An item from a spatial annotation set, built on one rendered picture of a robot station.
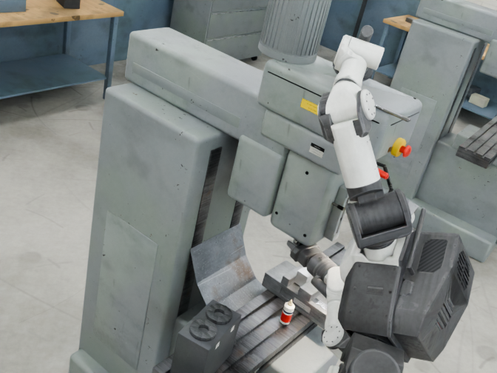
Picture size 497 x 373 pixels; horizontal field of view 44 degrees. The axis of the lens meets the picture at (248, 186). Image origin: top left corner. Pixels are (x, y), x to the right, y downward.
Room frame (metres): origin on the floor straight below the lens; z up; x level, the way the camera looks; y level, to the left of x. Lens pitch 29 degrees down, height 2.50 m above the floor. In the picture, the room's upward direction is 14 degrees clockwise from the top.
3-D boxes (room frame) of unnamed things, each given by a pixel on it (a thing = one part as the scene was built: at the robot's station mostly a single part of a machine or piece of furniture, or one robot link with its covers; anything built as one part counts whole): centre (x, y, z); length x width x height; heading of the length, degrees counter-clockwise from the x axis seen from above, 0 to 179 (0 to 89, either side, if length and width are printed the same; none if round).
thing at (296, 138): (1.95, -0.20, 1.68); 0.34 x 0.24 x 0.10; 58
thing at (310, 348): (1.93, -0.23, 0.76); 0.50 x 0.35 x 0.12; 58
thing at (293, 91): (1.94, -0.22, 1.81); 0.47 x 0.26 x 0.16; 58
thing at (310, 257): (1.86, -0.29, 1.24); 0.13 x 0.12 x 0.10; 130
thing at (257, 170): (2.04, -0.07, 1.47); 0.24 x 0.19 x 0.26; 148
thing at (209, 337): (1.57, 0.01, 1.00); 0.22 x 0.12 x 0.20; 158
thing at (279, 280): (2.04, -0.34, 0.96); 0.35 x 0.15 x 0.11; 56
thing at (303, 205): (1.93, -0.23, 1.47); 0.21 x 0.19 x 0.32; 148
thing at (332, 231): (1.87, -0.32, 1.45); 0.04 x 0.04 x 0.21; 58
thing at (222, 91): (2.19, 0.19, 1.66); 0.80 x 0.23 x 0.20; 58
